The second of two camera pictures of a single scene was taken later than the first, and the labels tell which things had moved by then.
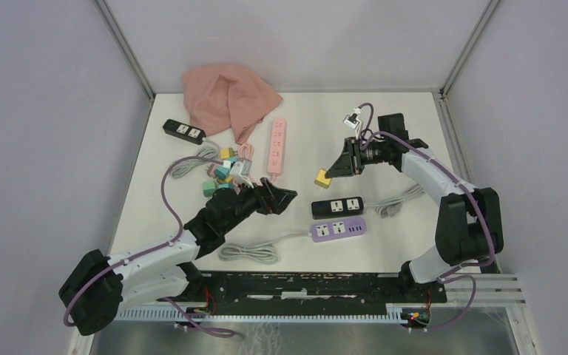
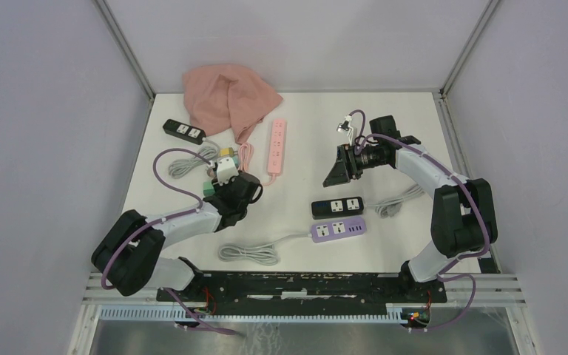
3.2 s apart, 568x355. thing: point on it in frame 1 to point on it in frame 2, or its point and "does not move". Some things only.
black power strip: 337,207 does not move
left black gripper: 265,196 to 222,188
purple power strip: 338,229 does not move
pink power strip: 277,146 does not move
